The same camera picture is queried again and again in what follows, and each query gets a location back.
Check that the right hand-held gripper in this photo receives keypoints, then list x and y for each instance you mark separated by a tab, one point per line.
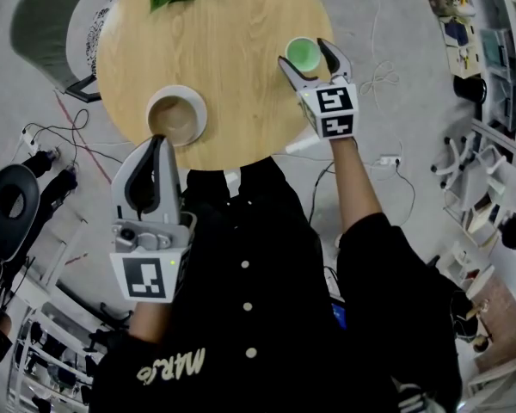
335	101

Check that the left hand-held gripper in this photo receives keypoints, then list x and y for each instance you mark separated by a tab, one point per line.
144	278

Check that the green cup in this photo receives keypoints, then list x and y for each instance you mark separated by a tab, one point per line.
303	54

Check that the brown glass bowl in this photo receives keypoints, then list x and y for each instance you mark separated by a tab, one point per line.
172	118

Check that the white saucer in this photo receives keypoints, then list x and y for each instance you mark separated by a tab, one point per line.
201	114

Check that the person's right forearm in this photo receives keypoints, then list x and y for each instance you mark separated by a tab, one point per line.
357	187

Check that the person's left forearm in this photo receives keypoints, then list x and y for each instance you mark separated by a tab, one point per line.
150	321

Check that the round wooden table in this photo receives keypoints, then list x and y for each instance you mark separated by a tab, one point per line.
232	58

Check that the white power strip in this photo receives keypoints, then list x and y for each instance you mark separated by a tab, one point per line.
30	140
389	160

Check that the person's black shirt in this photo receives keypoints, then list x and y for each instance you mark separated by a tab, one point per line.
262	230

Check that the black round bin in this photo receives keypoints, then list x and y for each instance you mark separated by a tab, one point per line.
471	88

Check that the patterned seat cushion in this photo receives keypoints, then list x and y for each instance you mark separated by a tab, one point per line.
96	32

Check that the white storage rack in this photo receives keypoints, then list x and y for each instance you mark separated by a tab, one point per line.
60	347

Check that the white storage shelf unit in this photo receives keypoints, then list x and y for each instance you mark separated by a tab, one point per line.
507	58

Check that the grey shell chair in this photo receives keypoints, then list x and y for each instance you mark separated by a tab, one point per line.
38	24

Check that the white office chair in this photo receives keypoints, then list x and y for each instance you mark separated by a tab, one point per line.
499	179

